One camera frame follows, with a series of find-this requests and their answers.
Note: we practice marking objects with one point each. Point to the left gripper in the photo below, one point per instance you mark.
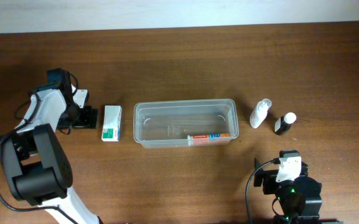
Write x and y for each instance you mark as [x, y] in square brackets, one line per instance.
[89, 119]

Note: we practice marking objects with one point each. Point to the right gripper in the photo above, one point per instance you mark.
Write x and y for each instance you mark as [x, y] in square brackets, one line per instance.
[269, 178]

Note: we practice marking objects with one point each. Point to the white green medicine box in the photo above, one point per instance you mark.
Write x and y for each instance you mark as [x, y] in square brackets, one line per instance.
[111, 124]

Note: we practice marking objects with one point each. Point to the dark bottle white cap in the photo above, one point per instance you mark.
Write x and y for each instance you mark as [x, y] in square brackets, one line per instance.
[283, 124]

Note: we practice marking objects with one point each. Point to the white spray bottle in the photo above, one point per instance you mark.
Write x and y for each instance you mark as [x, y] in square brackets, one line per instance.
[260, 113]

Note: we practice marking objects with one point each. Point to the orange tablet tube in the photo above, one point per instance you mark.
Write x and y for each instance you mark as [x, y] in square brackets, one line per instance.
[208, 139]

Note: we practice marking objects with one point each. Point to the clear plastic container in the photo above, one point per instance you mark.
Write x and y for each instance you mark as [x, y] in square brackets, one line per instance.
[165, 124]

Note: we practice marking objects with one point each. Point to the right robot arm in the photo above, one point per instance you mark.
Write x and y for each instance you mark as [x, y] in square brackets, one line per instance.
[299, 202]

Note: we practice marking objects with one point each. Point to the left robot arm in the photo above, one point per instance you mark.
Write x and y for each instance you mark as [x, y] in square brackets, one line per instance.
[34, 163]

